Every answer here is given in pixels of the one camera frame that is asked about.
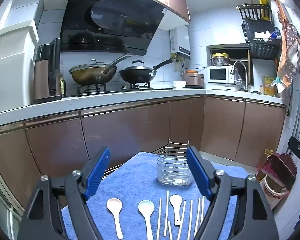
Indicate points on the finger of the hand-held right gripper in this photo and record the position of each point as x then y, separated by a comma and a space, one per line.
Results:
298, 147

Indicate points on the tall brown kitchen appliance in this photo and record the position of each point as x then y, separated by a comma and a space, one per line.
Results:
41, 80

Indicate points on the white bucket with red band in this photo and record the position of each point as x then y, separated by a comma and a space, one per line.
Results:
272, 197

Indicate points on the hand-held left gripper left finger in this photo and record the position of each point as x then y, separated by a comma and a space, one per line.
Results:
97, 175

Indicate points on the dark red dustpan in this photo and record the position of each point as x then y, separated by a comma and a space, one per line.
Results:
277, 167

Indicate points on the wooden stick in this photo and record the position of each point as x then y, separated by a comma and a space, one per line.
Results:
249, 67

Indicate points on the yellow pot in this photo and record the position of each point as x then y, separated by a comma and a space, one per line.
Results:
220, 55

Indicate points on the black range hood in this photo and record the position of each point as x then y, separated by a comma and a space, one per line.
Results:
110, 17

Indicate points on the gas stove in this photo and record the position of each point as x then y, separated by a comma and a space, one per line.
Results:
115, 91

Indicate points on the brown upper cabinet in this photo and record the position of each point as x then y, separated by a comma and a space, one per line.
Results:
175, 0

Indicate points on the patterned hanging cloth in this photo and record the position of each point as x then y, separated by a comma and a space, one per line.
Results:
288, 60

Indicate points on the black wall rack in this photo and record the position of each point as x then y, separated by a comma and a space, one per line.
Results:
262, 50

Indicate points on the large oil jug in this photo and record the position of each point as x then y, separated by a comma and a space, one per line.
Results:
268, 152

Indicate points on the black wok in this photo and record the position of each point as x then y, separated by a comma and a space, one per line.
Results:
135, 77

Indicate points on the white bowl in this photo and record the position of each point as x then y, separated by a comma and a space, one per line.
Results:
179, 84

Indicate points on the small white ceramic spoon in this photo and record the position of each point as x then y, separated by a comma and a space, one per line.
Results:
175, 201

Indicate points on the white rag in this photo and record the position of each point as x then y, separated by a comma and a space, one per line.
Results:
262, 35

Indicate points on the dark bottle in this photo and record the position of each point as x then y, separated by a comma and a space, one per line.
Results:
63, 87

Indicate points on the glass wok lid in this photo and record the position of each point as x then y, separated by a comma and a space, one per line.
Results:
87, 68

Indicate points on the brown lower cabinets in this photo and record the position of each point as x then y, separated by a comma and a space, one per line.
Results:
130, 135

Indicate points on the large white ceramic spoon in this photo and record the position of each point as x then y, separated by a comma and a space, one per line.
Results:
146, 207

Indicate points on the pink ceramic spoon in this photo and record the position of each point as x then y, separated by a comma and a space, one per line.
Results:
114, 203

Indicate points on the brown rice cooker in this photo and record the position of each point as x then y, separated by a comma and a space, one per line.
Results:
193, 80

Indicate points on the white microwave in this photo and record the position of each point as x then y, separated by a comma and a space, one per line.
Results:
228, 75

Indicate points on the yellow oil bottle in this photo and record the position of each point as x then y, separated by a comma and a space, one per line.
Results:
268, 88

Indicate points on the metal faucet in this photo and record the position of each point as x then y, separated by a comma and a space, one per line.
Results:
246, 80

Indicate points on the blue towel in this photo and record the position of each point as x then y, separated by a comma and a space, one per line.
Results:
130, 175

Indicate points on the white water heater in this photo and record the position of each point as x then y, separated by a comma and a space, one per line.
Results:
181, 40

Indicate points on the white stacked boxes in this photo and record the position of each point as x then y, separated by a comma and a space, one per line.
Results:
12, 80

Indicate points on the black wok lid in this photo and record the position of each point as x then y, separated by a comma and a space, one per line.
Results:
137, 67

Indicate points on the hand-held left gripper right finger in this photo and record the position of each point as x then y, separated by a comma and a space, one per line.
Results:
197, 172

